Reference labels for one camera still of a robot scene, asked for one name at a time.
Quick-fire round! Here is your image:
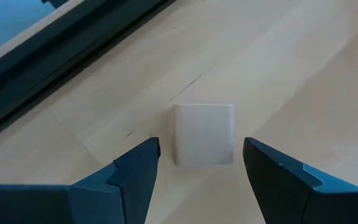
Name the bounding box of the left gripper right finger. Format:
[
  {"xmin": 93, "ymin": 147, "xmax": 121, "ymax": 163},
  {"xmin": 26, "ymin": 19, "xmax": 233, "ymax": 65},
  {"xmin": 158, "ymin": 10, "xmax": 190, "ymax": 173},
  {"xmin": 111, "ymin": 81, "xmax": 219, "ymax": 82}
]
[{"xmin": 242, "ymin": 137, "xmax": 358, "ymax": 224}]

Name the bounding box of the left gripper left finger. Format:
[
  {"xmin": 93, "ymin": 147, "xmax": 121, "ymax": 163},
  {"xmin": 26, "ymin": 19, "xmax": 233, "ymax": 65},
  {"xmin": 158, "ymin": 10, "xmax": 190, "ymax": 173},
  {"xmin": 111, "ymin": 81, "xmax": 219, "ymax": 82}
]
[{"xmin": 0, "ymin": 137, "xmax": 162, "ymax": 224}]

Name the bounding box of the black aluminium table frame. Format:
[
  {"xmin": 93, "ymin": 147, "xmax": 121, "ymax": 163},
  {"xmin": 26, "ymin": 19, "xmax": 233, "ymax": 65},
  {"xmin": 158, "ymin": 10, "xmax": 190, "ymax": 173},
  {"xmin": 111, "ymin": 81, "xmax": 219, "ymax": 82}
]
[{"xmin": 0, "ymin": 0, "xmax": 177, "ymax": 147}]

